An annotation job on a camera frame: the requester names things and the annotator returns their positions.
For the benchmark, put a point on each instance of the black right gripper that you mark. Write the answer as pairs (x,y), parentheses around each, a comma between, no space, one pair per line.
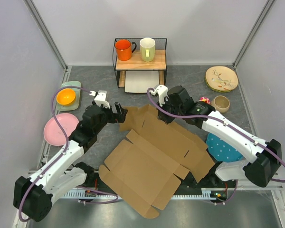
(162,116)

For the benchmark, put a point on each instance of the beige ceramic mug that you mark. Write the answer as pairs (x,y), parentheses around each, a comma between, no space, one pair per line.
(221,104)

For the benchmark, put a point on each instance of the white cable duct rail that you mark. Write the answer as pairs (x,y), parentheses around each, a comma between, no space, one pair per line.
(83,194)

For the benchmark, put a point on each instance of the orange mug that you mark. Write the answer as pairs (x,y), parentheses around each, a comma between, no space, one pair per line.
(124,49)

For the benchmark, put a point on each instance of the white tray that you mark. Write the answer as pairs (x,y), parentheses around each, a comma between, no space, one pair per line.
(137,81)

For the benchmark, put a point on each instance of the pink plate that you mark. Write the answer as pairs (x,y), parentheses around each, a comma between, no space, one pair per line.
(53,134)

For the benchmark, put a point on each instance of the orange bowl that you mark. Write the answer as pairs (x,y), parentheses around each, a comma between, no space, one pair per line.
(66,97)

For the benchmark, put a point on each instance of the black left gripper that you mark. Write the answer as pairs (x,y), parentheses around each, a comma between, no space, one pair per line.
(118,117)

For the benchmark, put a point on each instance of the floral beige plate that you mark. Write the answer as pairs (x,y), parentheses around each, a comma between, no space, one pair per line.
(221,79)

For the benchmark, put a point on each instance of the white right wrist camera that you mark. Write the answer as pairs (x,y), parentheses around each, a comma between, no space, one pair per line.
(160,91)

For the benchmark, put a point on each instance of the brown cardboard box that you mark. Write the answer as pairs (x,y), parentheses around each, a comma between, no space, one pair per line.
(154,156)

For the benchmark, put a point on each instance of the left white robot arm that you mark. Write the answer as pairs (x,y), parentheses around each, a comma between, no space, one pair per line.
(34,196)

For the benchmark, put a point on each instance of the pink flower toy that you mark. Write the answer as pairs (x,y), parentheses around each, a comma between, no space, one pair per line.
(205,99)

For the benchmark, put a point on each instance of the pale green mug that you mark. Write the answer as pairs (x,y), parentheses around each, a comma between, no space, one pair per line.
(147,49)

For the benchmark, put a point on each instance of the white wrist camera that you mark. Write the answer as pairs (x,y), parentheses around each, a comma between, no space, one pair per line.
(100,98)
(160,91)

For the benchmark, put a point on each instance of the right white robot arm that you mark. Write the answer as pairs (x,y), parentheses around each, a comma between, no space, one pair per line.
(261,158)

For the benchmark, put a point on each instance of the black wire wooden shelf rack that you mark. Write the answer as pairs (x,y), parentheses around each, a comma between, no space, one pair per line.
(159,63)

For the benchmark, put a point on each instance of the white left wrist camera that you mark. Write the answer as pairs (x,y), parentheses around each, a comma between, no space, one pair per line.
(100,98)

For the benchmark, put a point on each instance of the blue dotted plate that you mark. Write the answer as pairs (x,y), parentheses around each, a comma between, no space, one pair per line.
(221,150)

